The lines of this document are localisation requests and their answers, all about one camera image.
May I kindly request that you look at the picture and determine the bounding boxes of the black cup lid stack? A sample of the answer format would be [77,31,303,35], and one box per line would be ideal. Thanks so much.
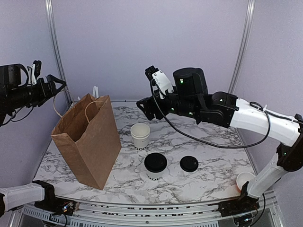
[180,156,198,172]

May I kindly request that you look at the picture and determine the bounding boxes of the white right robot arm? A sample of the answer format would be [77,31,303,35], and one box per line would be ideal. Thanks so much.
[136,66,303,217]

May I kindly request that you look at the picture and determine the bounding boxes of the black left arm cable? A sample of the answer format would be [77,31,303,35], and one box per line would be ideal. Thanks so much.
[7,104,35,122]

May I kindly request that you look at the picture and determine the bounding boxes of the white paper coffee cup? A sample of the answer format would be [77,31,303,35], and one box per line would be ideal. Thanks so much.
[146,170,164,181]

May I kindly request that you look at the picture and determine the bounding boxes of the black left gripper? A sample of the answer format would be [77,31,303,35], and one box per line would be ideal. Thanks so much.
[7,73,65,109]

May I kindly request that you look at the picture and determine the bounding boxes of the white cup with stirrers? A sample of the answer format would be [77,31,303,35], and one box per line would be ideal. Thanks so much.
[76,86,99,101]

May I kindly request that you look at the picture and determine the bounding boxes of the stacked white paper cups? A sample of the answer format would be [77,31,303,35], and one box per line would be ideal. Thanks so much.
[130,123,150,151]

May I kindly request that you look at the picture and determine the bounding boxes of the aluminium front rail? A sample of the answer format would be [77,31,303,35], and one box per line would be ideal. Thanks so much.
[8,192,285,227]

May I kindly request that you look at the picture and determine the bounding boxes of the white orange paper cup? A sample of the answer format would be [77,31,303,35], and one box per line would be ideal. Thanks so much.
[236,172,255,191]

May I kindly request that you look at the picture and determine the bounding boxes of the aluminium frame post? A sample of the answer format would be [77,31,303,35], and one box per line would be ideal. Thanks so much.
[228,0,256,94]
[45,0,73,105]

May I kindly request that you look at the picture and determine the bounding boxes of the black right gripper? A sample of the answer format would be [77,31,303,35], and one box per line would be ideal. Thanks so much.
[136,86,202,121]

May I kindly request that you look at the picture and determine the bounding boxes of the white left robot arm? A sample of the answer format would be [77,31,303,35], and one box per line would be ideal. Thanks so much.
[0,60,76,217]

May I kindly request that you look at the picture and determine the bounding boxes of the black plastic cup lid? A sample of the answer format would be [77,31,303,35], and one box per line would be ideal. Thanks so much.
[144,153,167,173]

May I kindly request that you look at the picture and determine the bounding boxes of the right aluminium frame post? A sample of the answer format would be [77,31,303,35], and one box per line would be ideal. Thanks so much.
[228,0,256,94]

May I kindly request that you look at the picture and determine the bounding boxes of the brown paper bag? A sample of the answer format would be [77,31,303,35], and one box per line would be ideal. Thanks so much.
[51,94,122,190]

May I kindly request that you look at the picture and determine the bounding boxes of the left aluminium frame post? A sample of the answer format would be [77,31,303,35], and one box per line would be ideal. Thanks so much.
[45,0,73,105]

